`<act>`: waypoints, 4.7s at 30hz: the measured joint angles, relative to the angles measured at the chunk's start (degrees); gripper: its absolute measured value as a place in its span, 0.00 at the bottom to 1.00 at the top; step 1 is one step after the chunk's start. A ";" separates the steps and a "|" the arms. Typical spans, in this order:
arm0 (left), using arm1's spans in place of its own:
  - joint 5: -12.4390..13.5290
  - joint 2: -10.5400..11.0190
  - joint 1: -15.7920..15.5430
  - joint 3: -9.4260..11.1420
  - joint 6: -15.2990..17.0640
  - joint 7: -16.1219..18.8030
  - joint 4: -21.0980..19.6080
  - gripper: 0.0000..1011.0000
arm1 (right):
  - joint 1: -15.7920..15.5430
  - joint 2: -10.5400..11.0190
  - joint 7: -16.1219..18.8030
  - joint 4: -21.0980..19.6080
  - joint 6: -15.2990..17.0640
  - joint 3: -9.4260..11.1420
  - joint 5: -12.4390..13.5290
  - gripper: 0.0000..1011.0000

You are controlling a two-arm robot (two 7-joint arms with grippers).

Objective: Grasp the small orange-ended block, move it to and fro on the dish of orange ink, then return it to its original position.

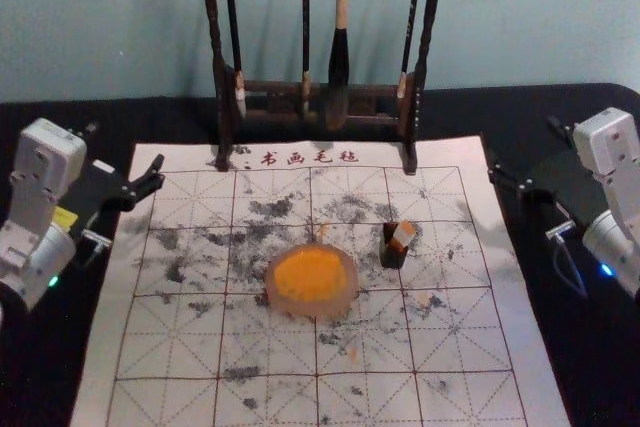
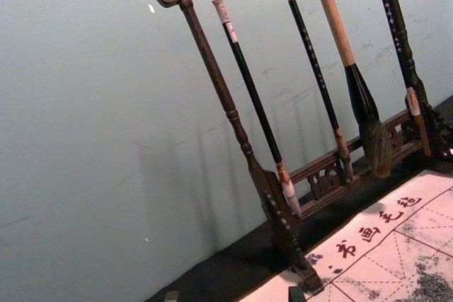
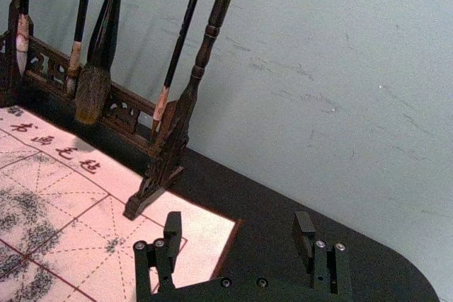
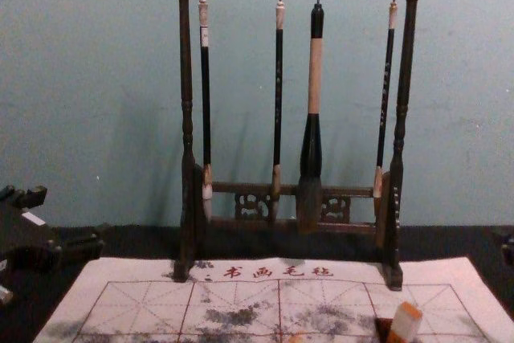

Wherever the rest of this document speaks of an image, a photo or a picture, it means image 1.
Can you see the thin dark calligraphy brush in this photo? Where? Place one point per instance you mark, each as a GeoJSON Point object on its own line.
{"type": "Point", "coordinates": [233, 27]}
{"type": "Point", "coordinates": [305, 22]}
{"type": "Point", "coordinates": [413, 17]}

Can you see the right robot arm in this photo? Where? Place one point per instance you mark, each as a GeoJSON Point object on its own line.
{"type": "Point", "coordinates": [611, 182]}

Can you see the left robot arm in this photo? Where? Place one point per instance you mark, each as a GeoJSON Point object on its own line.
{"type": "Point", "coordinates": [35, 207]}

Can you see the round dish of orange paste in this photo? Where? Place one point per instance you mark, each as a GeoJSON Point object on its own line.
{"type": "Point", "coordinates": [311, 279]}

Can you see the white felt mat red grid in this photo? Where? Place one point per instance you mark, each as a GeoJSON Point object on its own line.
{"type": "Point", "coordinates": [280, 362]}

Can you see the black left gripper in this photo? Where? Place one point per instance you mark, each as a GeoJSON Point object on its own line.
{"type": "Point", "coordinates": [102, 192]}

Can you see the dark seal stamp orange top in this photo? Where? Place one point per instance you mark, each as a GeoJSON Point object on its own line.
{"type": "Point", "coordinates": [395, 245]}

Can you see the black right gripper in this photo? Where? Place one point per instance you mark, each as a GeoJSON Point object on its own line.
{"type": "Point", "coordinates": [565, 187]}

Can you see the black table cloth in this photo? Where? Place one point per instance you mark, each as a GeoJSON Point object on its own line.
{"type": "Point", "coordinates": [575, 347]}

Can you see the dark wooden brush rack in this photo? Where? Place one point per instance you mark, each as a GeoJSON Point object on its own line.
{"type": "Point", "coordinates": [223, 97]}

